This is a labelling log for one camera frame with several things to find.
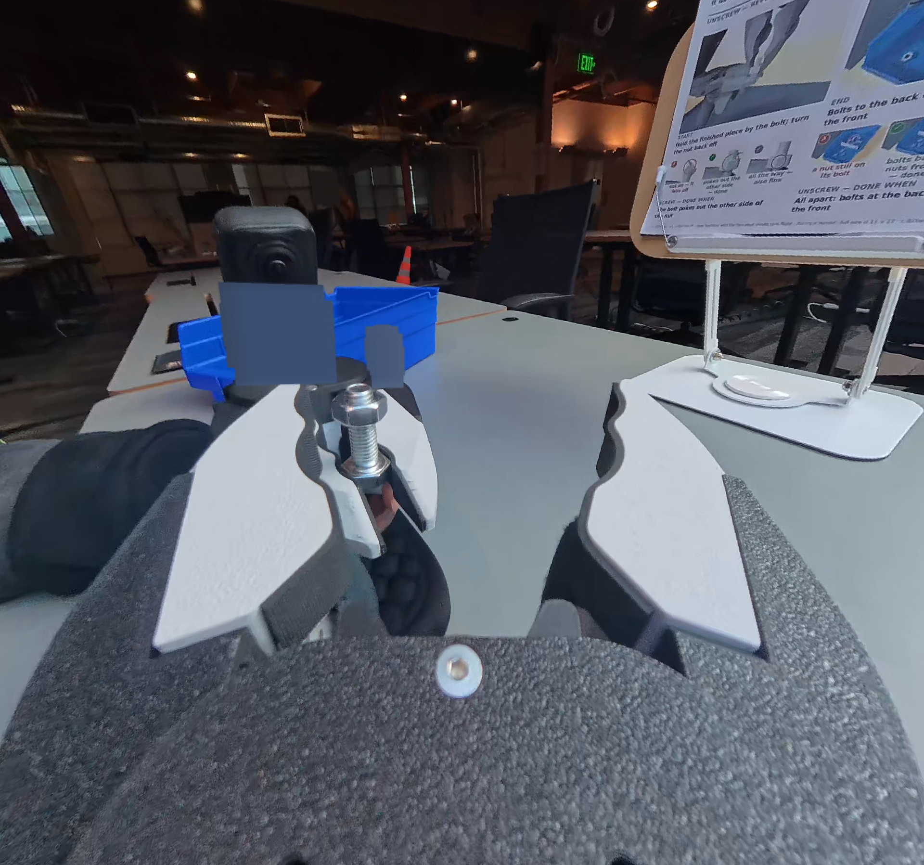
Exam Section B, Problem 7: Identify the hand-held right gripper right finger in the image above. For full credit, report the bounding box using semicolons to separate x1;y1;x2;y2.
579;378;762;655

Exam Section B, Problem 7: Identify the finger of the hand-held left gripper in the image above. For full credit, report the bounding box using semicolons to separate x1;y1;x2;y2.
318;413;385;560
375;387;440;531

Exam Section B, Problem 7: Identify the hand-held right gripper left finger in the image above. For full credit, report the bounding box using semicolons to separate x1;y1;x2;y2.
152;383;336;655

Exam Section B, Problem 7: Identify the steel hex bolt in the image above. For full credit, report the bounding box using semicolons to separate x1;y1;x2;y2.
334;383;397;496

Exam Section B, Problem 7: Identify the blue plastic bin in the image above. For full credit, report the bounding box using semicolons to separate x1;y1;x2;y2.
178;286;441;405

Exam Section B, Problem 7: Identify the black honeycomb wrist pad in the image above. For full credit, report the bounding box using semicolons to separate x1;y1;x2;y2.
370;511;452;636

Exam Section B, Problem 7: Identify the bright window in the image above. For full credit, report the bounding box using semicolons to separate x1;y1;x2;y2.
0;157;57;239

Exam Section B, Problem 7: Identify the black office chair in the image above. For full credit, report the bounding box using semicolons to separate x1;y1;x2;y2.
473;178;606;323

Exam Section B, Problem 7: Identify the printed instruction sheet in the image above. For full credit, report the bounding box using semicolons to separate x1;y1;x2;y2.
653;0;924;239

